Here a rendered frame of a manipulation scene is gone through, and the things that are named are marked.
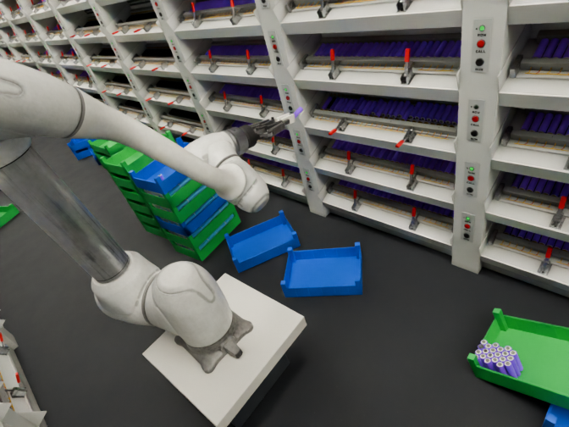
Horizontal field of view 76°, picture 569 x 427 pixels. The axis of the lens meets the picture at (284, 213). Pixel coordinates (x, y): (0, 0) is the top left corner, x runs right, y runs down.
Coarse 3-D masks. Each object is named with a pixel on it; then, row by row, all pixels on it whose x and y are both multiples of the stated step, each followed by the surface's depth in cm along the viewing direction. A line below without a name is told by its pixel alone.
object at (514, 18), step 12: (516, 0) 78; (528, 0) 77; (540, 0) 75; (552, 0) 74; (564, 0) 72; (516, 12) 79; (528, 12) 77; (540, 12) 76; (552, 12) 75; (564, 12) 74; (516, 24) 81
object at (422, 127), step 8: (320, 112) 143; (328, 112) 141; (336, 112) 139; (328, 120) 141; (352, 120) 134; (360, 120) 132; (368, 120) 129; (376, 120) 127; (384, 120) 125; (392, 120) 123; (400, 120) 122; (376, 128) 127; (392, 128) 123; (408, 128) 120; (416, 128) 118; (424, 128) 115; (432, 128) 114; (440, 128) 112; (448, 128) 111; (456, 128) 110; (432, 136) 114
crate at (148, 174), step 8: (184, 144) 173; (144, 168) 161; (152, 168) 165; (160, 168) 168; (168, 168) 167; (136, 176) 157; (144, 176) 162; (152, 176) 164; (168, 176) 149; (176, 176) 152; (184, 176) 155; (136, 184) 159; (144, 184) 154; (152, 184) 149; (160, 184) 147; (168, 184) 150; (176, 184) 153; (160, 192) 150
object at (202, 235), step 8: (224, 208) 179; (232, 208) 183; (216, 216) 176; (224, 216) 180; (208, 224) 172; (216, 224) 176; (168, 232) 177; (200, 232) 169; (208, 232) 173; (176, 240) 174; (184, 240) 169; (192, 240) 166; (200, 240) 170; (192, 248) 170
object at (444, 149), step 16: (320, 96) 149; (304, 112) 145; (352, 112) 138; (320, 128) 142; (352, 128) 134; (368, 128) 130; (384, 128) 126; (368, 144) 131; (384, 144) 125; (416, 144) 117; (432, 144) 114; (448, 144) 111; (448, 160) 113
